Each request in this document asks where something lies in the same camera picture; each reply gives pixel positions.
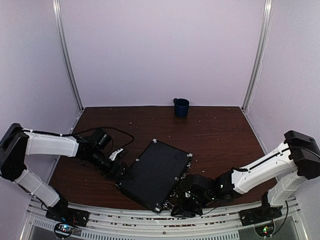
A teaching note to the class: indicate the aluminium frame post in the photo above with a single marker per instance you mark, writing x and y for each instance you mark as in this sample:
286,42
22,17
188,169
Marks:
261,46
56,4

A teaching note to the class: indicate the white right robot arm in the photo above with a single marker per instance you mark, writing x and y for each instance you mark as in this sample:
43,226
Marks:
297,159

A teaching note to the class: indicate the right aluminium frame post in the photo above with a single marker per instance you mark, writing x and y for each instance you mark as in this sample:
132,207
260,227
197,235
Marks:
261,46

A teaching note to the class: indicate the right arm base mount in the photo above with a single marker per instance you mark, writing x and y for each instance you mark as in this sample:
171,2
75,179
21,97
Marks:
262,217

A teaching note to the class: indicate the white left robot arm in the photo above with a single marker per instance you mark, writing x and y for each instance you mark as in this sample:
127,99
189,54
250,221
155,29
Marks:
22,148

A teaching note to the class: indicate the dark blue mug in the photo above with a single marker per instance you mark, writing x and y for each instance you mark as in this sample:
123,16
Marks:
181,107

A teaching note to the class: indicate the black poker set case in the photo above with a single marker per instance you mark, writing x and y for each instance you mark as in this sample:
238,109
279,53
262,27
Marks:
155,174

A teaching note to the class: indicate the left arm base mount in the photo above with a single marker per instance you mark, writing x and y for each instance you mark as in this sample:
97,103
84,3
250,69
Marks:
68,219

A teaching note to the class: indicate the left aluminium frame post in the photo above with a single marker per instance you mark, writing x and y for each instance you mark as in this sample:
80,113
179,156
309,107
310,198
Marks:
56,4

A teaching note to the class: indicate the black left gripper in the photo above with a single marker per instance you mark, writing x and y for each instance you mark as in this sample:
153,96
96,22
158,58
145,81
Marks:
113,172

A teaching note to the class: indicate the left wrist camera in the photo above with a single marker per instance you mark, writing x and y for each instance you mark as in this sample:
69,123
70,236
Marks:
99,139

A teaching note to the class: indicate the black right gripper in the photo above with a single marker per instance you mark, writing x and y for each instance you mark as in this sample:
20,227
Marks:
183,210

